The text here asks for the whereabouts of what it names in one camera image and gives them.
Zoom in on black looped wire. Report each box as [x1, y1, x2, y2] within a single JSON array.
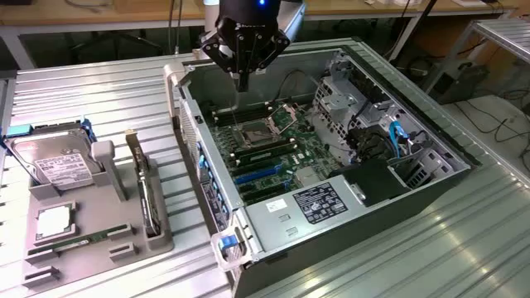
[[277, 70, 319, 102]]

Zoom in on wooden desk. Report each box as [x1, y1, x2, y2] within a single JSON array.
[[0, 0, 518, 28]]

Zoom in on hanging thin cables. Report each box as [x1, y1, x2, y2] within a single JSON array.
[[166, 0, 184, 55]]

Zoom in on CPU socket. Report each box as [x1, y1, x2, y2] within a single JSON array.
[[237, 122, 272, 145]]

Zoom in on graphics card with metal bracket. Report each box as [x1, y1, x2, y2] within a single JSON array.
[[122, 129, 162, 237]]

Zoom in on black expansion slot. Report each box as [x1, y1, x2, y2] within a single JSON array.
[[239, 183, 287, 200]]

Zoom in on green RAM stick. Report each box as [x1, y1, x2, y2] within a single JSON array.
[[30, 225, 128, 250]]

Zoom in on silver chipset heatsink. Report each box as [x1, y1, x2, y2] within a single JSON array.
[[293, 169, 331, 189]]

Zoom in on metal disk bay cage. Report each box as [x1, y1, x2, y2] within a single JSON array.
[[312, 55, 397, 150]]

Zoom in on blue expansion slot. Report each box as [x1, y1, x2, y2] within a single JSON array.
[[232, 166, 277, 184]]

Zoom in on black RAM slot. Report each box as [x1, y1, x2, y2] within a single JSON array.
[[229, 138, 299, 155], [210, 104, 269, 120], [215, 109, 272, 127]]

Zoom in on grey power supply unit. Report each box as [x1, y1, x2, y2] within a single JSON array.
[[243, 173, 367, 254]]

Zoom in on installed RAM stick with label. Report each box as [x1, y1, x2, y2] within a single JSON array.
[[235, 145, 293, 165]]

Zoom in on black plastic air shroud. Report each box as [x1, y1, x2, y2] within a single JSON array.
[[341, 158, 408, 208]]

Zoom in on grey plastic parts rack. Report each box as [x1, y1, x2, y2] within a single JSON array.
[[22, 139, 177, 289]]

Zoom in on black tripod legs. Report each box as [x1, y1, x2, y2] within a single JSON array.
[[68, 29, 162, 58]]

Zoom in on metal socket cover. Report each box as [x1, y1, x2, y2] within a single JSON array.
[[267, 102, 301, 128]]

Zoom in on green motherboard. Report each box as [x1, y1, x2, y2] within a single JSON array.
[[205, 101, 345, 206]]

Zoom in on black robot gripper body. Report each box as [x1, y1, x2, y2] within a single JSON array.
[[215, 0, 283, 71]]

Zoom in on silver CPU chip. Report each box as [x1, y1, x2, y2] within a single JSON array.
[[34, 207, 73, 240]]

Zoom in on blue hard disk caddy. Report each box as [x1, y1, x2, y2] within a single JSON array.
[[0, 116, 97, 156]]

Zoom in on metal slat table frame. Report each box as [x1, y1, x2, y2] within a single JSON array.
[[421, 20, 530, 94]]

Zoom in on blue flat wire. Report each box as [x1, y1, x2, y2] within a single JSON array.
[[387, 120, 401, 159]]

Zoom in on black box on floor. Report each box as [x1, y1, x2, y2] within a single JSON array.
[[432, 61, 490, 105]]

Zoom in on open black PC case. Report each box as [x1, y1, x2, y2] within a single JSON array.
[[162, 37, 483, 298]]

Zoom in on silver hard disk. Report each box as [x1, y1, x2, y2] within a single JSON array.
[[9, 129, 94, 192]]

